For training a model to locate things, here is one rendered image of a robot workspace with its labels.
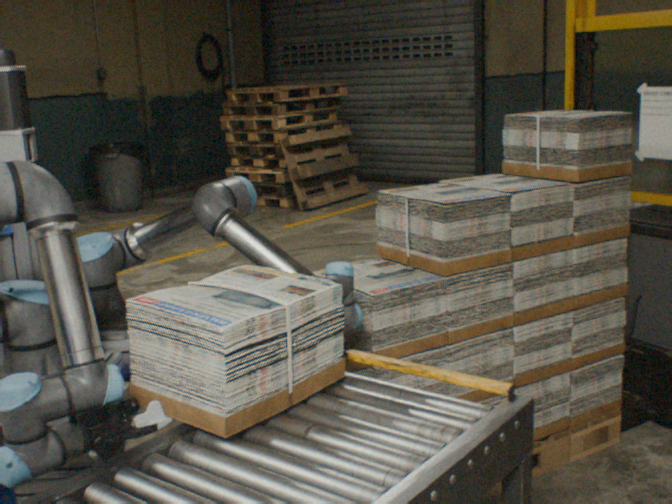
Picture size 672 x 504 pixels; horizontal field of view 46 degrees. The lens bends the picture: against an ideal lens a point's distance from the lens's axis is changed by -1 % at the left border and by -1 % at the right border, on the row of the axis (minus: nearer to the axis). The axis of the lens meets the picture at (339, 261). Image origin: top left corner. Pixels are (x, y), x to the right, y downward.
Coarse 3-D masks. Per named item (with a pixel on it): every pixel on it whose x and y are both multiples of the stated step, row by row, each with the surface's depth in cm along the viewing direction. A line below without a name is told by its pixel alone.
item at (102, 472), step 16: (176, 432) 158; (192, 432) 158; (144, 448) 152; (160, 448) 152; (96, 464) 147; (112, 464) 146; (128, 464) 146; (80, 480) 141; (96, 480) 141; (112, 480) 144; (32, 496) 136; (48, 496) 136; (64, 496) 136; (80, 496) 138
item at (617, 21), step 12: (636, 12) 308; (648, 12) 303; (660, 12) 298; (576, 24) 333; (588, 24) 328; (600, 24) 322; (612, 24) 318; (624, 24) 313; (636, 24) 308; (648, 24) 304; (660, 24) 299
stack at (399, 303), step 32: (544, 256) 275; (384, 288) 243; (416, 288) 246; (448, 288) 254; (480, 288) 261; (512, 288) 269; (544, 288) 277; (384, 320) 243; (416, 320) 249; (448, 320) 257; (480, 320) 263; (544, 320) 280; (448, 352) 258; (480, 352) 265; (512, 352) 273; (544, 352) 282; (416, 384) 253; (448, 384) 262; (544, 384) 286; (544, 416) 289; (544, 448) 292
